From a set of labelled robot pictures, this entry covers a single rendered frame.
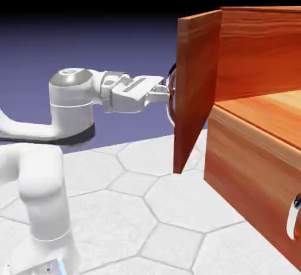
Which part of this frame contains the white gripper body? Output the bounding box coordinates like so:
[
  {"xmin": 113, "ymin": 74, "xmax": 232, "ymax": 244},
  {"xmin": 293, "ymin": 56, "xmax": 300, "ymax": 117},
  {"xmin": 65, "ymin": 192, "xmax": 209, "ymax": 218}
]
[{"xmin": 102, "ymin": 75, "xmax": 165, "ymax": 114}]

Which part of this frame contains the wooden cabinet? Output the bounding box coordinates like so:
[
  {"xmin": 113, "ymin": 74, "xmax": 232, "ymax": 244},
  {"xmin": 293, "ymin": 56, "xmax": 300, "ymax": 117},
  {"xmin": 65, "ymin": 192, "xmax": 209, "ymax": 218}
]
[{"xmin": 203, "ymin": 6, "xmax": 301, "ymax": 271}]

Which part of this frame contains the curved silver door handle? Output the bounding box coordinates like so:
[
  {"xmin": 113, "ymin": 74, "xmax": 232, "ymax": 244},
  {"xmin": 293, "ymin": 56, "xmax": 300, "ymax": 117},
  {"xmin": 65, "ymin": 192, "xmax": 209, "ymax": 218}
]
[{"xmin": 165, "ymin": 62, "xmax": 178, "ymax": 128}]

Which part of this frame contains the wooden cabinet door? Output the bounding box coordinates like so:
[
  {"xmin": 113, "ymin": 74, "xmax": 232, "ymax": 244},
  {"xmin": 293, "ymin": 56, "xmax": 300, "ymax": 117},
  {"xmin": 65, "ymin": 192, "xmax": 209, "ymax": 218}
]
[{"xmin": 173, "ymin": 9, "xmax": 223, "ymax": 174}]

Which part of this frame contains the curved silver drawer handle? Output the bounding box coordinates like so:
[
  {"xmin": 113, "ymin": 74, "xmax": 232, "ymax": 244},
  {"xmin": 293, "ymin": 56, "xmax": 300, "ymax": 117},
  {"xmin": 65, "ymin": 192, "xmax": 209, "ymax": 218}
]
[{"xmin": 286, "ymin": 193, "xmax": 301, "ymax": 241}]

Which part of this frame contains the wooden drawer front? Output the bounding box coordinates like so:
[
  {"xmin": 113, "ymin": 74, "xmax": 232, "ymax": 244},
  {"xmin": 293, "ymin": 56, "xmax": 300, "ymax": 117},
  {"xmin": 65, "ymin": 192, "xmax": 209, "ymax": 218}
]
[{"xmin": 203, "ymin": 104, "xmax": 301, "ymax": 271}]

